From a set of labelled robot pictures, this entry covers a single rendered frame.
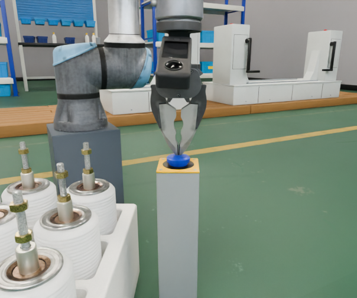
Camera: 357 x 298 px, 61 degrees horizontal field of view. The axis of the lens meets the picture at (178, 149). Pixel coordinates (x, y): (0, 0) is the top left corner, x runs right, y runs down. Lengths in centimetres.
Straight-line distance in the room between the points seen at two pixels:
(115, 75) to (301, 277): 69
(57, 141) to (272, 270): 62
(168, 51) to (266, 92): 274
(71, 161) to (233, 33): 233
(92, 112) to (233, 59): 222
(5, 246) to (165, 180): 26
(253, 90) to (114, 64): 229
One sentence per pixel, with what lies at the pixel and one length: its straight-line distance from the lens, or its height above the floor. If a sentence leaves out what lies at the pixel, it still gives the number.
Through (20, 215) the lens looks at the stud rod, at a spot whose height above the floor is 32.
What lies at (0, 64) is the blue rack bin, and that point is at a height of 43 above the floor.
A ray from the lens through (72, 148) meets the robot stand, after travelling 85.
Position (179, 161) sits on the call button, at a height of 33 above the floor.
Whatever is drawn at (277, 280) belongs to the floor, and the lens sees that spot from 79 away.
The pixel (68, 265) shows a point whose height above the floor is 25.
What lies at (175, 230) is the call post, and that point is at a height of 21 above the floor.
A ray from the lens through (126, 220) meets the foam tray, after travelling 63.
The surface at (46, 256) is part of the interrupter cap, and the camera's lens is 43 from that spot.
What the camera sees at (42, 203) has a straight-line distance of 63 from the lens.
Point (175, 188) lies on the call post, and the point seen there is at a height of 28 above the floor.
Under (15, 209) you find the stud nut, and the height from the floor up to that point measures 33.
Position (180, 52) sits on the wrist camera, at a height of 50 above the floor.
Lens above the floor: 49
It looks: 16 degrees down
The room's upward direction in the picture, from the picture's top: straight up
